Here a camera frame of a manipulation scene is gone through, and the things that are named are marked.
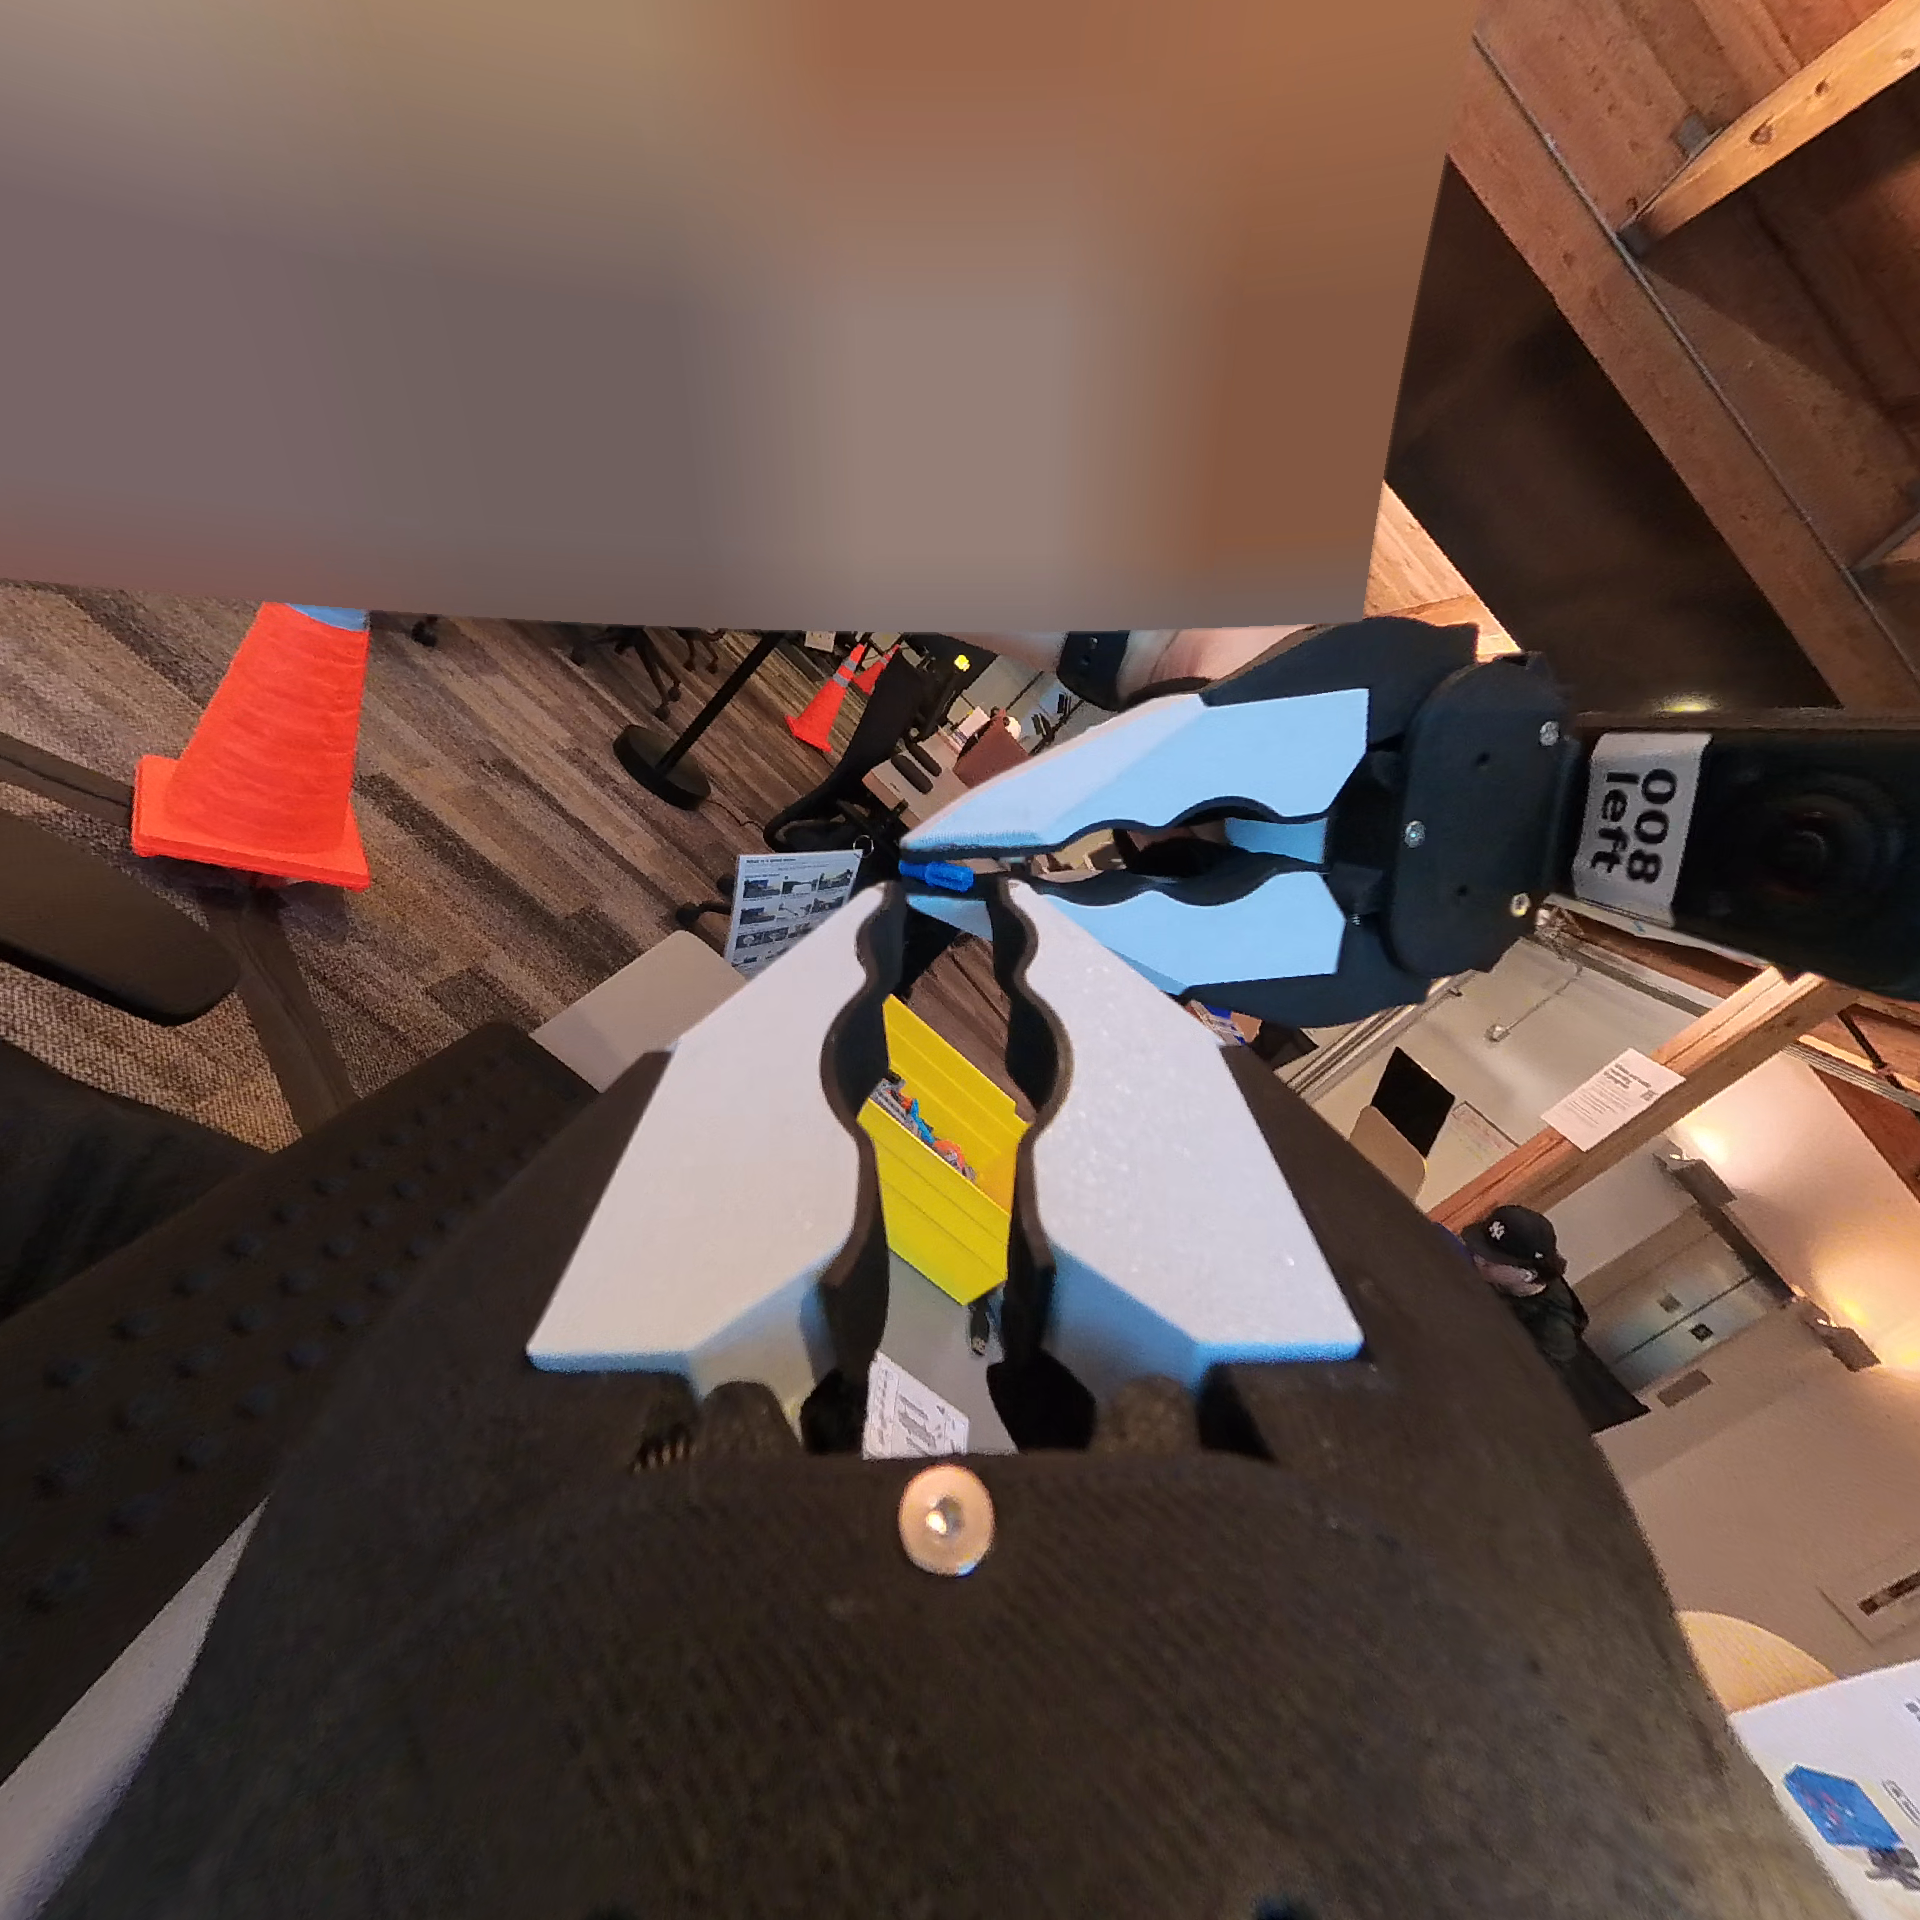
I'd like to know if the metal elevator door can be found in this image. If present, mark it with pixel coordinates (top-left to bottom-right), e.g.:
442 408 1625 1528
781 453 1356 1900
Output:
1590 1215 1802 1398

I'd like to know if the white instruction poster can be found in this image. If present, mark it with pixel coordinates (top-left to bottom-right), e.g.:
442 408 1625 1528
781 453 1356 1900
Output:
1725 1656 1920 1920

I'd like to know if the printed paper sheet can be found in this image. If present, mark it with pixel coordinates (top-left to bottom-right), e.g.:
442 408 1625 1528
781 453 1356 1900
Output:
725 847 865 971

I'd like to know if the slanted wooden beam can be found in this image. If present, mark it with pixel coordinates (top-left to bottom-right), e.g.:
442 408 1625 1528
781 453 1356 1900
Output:
1424 966 1862 1233

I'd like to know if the person's left hand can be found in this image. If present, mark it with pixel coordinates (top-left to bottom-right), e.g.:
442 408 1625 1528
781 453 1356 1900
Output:
1125 627 1308 709

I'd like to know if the instruction booklet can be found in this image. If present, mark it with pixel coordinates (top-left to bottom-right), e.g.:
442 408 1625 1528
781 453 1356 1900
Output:
862 1350 972 1460

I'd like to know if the small wall sign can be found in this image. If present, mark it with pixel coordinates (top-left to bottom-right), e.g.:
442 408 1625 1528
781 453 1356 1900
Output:
1823 1561 1920 1645

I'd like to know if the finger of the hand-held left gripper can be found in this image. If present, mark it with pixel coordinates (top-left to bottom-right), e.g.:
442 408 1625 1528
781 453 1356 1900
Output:
896 686 1374 870
904 840 1350 997

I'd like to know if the yellow plastic bin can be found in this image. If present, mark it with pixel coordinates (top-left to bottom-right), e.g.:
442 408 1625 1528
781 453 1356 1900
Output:
858 992 1034 1305

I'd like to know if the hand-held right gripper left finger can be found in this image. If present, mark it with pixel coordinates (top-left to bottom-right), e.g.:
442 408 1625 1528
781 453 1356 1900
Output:
524 882 913 1455

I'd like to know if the white paper sign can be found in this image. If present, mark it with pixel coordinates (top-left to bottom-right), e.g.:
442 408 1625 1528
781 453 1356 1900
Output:
1542 1050 1691 1154

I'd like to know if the light wooden board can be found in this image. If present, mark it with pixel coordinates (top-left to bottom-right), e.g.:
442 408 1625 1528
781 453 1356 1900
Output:
1672 1609 1845 1717

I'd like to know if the grey desk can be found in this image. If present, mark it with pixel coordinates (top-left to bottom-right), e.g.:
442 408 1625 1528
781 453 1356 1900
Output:
0 930 1038 1920

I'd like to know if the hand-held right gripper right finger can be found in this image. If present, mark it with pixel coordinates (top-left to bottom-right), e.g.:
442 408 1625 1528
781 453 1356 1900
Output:
983 879 1371 1455

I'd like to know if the small orange traffic cone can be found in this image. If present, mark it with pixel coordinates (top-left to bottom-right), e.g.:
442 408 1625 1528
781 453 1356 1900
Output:
784 643 900 757

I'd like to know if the pile of grey building pieces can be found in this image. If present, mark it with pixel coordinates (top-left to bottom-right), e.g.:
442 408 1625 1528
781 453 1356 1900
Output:
870 1076 979 1188

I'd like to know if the black studded pad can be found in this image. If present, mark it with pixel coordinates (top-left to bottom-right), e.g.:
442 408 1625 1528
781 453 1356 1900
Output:
0 1023 662 1789

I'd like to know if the black stanchion post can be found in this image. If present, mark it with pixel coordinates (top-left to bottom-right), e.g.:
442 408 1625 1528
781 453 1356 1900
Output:
615 631 799 812

